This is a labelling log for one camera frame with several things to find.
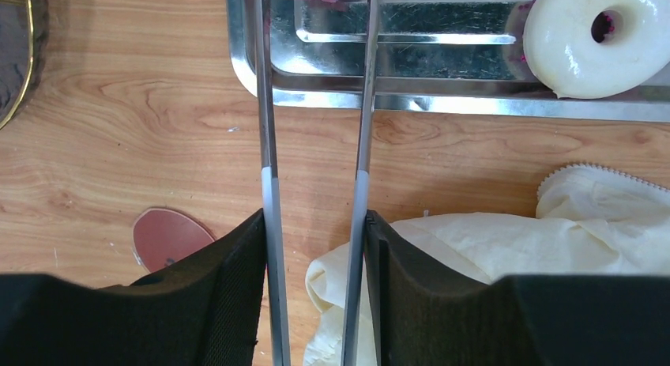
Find white ring donut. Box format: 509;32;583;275
523;0;669;99

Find metal baking tray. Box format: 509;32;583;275
226;0;670;124

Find metal tongs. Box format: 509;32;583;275
254;0;381;365

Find red round coaster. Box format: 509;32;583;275
132;207;215;273

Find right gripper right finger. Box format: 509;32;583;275
365;210;669;365

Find three-tier glass cake stand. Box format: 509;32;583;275
1;0;49;126

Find cream cloth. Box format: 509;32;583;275
303;163;670;366

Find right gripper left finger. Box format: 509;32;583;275
1;211;267;365

